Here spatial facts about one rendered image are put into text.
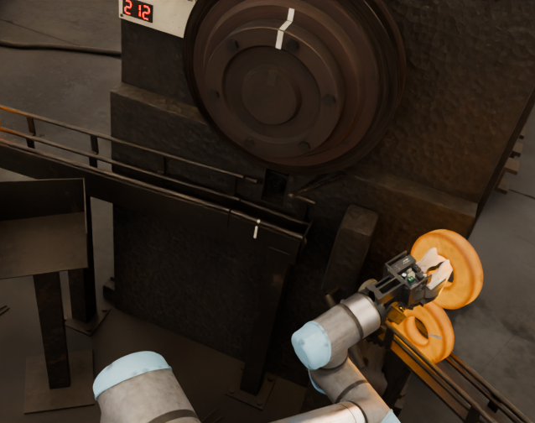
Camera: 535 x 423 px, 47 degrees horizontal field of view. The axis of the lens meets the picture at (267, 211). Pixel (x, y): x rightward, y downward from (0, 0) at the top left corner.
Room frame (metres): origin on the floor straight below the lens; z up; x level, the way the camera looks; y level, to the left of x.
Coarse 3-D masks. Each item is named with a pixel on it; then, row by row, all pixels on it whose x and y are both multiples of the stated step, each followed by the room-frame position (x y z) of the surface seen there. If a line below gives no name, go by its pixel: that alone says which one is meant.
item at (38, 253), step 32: (0, 192) 1.11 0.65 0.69; (32, 192) 1.14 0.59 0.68; (64, 192) 1.16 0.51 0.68; (0, 224) 1.09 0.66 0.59; (32, 224) 1.11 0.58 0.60; (64, 224) 1.12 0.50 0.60; (0, 256) 0.99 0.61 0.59; (32, 256) 1.00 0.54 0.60; (64, 256) 1.02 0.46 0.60; (64, 320) 1.08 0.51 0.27; (64, 352) 1.03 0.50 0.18; (32, 384) 1.01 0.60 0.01; (64, 384) 1.03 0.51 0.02
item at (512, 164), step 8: (520, 136) 2.83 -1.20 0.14; (520, 144) 2.74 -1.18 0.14; (512, 152) 2.66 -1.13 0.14; (520, 152) 2.66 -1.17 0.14; (512, 160) 2.57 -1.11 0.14; (504, 168) 2.51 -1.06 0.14; (512, 168) 2.51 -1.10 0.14; (496, 184) 2.51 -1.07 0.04; (504, 184) 2.55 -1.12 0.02; (504, 192) 2.50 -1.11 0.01
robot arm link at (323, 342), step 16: (320, 320) 0.72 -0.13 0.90; (336, 320) 0.72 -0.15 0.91; (352, 320) 0.72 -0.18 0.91; (304, 336) 0.69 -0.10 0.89; (320, 336) 0.69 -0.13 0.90; (336, 336) 0.69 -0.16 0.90; (352, 336) 0.70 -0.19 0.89; (304, 352) 0.66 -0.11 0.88; (320, 352) 0.66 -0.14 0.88; (336, 352) 0.68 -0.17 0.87
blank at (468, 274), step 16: (432, 240) 0.93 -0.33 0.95; (448, 240) 0.91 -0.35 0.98; (464, 240) 0.91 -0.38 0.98; (416, 256) 0.94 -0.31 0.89; (448, 256) 0.89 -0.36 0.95; (464, 256) 0.87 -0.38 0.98; (432, 272) 0.92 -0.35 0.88; (464, 272) 0.86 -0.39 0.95; (480, 272) 0.87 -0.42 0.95; (448, 288) 0.87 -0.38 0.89; (464, 288) 0.85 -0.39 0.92; (480, 288) 0.86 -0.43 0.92; (448, 304) 0.86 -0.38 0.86; (464, 304) 0.84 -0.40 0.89
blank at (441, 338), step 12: (408, 312) 0.93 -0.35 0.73; (420, 312) 0.91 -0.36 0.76; (432, 312) 0.90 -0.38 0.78; (444, 312) 0.91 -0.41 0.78; (396, 324) 0.95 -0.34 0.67; (408, 324) 0.94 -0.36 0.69; (432, 324) 0.89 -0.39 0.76; (444, 324) 0.88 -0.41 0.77; (396, 336) 0.94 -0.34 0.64; (408, 336) 0.92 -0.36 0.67; (420, 336) 0.92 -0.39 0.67; (432, 336) 0.88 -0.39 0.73; (444, 336) 0.87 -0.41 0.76; (420, 348) 0.89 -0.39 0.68; (432, 348) 0.87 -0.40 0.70; (444, 348) 0.85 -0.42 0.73; (432, 360) 0.86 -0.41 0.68
